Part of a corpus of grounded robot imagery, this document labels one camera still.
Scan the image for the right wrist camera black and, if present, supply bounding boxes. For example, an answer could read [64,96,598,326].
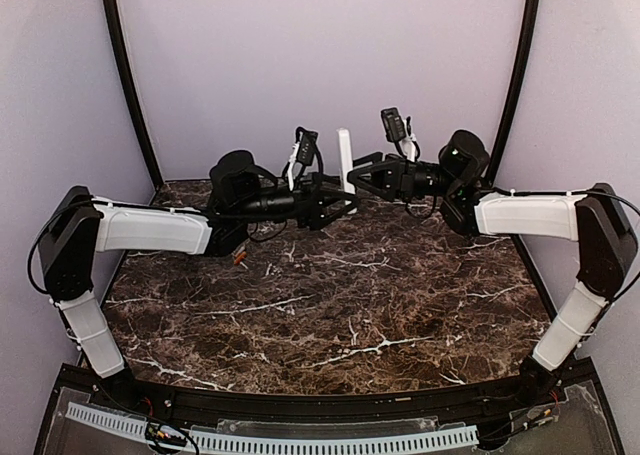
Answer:
[380,107,407,143]

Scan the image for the left black frame post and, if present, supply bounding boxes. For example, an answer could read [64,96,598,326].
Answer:
[102,0,164,190]

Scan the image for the white slotted cable duct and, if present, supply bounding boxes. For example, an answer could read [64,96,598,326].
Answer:
[65,402,479,454]

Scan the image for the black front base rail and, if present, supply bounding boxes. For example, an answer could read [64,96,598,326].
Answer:
[35,359,623,454]

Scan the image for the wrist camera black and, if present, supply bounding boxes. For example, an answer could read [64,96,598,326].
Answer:
[295,126,318,167]
[380,107,407,143]

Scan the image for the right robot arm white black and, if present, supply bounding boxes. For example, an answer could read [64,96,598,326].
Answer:
[338,129,638,373]

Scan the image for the white remote control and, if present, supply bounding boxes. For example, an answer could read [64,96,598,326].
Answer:
[337,128,356,195]

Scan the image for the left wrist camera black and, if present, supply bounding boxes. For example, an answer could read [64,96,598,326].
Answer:
[295,126,318,167]

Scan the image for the orange battery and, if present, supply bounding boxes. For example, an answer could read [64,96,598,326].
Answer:
[234,251,247,265]

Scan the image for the black frame post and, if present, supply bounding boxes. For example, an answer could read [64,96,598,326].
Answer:
[487,0,545,186]
[102,0,164,190]

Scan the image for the right black frame post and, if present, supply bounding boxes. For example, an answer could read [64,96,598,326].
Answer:
[487,0,545,186]

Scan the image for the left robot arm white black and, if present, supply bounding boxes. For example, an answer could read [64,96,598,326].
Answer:
[27,150,359,379]

